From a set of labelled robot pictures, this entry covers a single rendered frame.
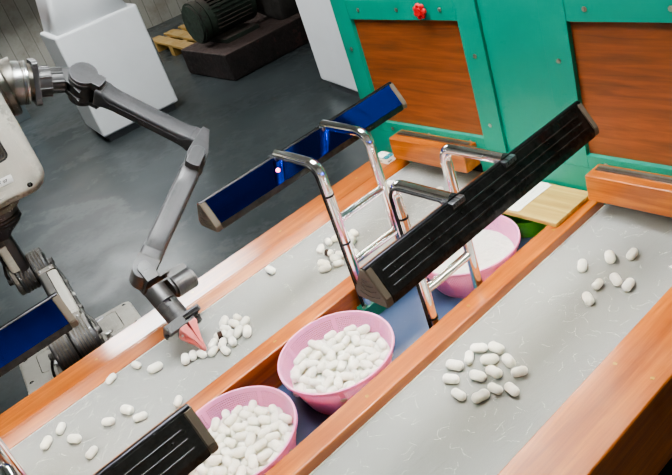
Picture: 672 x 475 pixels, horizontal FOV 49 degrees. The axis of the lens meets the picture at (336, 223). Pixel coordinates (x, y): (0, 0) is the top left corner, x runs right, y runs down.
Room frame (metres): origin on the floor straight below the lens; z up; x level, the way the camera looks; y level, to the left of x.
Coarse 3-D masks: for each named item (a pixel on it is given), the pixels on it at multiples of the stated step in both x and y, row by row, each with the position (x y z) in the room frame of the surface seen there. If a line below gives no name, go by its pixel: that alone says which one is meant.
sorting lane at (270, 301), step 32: (352, 224) 1.84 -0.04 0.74; (384, 224) 1.78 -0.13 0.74; (288, 256) 1.79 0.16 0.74; (320, 256) 1.73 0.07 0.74; (256, 288) 1.69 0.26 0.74; (288, 288) 1.63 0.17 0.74; (320, 288) 1.58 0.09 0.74; (256, 320) 1.54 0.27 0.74; (288, 320) 1.49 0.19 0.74; (160, 352) 1.55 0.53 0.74; (128, 384) 1.47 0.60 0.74; (160, 384) 1.42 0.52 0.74; (192, 384) 1.38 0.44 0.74; (64, 416) 1.43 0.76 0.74; (96, 416) 1.39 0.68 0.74; (128, 416) 1.35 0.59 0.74; (160, 416) 1.31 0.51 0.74; (32, 448) 1.36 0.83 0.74; (64, 448) 1.32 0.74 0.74
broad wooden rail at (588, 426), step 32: (640, 320) 1.06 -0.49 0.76; (640, 352) 0.98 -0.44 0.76; (608, 384) 0.94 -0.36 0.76; (640, 384) 0.91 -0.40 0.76; (576, 416) 0.89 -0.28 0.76; (608, 416) 0.87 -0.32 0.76; (640, 416) 0.85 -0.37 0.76; (544, 448) 0.85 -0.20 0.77; (576, 448) 0.83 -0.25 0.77; (608, 448) 0.81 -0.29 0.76; (640, 448) 0.85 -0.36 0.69
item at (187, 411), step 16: (176, 416) 0.83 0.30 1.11; (192, 416) 0.83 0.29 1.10; (160, 432) 0.81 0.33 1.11; (176, 432) 0.81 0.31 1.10; (192, 432) 0.81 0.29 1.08; (208, 432) 0.82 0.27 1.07; (128, 448) 0.79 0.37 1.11; (144, 448) 0.79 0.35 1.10; (160, 448) 0.79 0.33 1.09; (176, 448) 0.80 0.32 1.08; (192, 448) 0.80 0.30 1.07; (208, 448) 0.80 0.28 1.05; (112, 464) 0.78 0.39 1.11; (128, 464) 0.78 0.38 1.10; (144, 464) 0.78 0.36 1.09; (160, 464) 0.78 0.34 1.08; (176, 464) 0.78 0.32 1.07; (192, 464) 0.79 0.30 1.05
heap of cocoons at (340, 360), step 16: (336, 336) 1.36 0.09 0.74; (352, 336) 1.35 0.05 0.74; (368, 336) 1.32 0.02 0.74; (304, 352) 1.35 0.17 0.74; (320, 352) 1.33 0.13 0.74; (336, 352) 1.32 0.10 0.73; (352, 352) 1.29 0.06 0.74; (368, 352) 1.28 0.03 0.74; (384, 352) 1.25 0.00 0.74; (304, 368) 1.30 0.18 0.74; (320, 368) 1.28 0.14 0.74; (336, 368) 1.27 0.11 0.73; (352, 368) 1.25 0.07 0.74; (368, 368) 1.22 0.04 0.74; (304, 384) 1.25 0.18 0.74; (320, 384) 1.23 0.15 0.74; (336, 384) 1.21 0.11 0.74; (352, 384) 1.19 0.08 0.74; (304, 400) 1.22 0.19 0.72
